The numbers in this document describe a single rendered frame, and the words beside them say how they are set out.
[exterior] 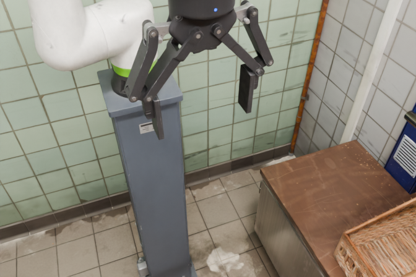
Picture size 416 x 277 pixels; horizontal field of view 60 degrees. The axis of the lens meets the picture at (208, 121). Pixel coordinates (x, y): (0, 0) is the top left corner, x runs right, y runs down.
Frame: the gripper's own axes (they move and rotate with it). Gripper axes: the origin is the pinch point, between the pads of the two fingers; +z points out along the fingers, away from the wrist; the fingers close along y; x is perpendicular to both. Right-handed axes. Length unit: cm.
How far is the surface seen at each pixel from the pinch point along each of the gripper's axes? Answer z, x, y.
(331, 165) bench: 91, -38, -78
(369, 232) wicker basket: 80, -2, -63
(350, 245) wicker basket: 75, 1, -51
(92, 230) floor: 149, -87, 32
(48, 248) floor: 149, -86, 55
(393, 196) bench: 90, -14, -91
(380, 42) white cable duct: 43, -55, -102
